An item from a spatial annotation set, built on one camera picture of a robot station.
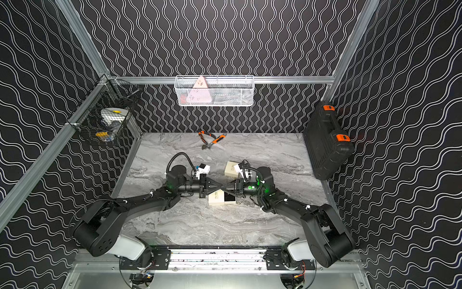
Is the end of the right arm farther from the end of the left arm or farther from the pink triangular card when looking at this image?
the pink triangular card

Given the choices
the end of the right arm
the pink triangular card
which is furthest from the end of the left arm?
the pink triangular card

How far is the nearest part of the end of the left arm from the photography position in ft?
2.24

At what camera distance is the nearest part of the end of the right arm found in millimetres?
667

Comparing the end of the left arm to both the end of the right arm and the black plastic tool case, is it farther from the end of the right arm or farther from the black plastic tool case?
the black plastic tool case
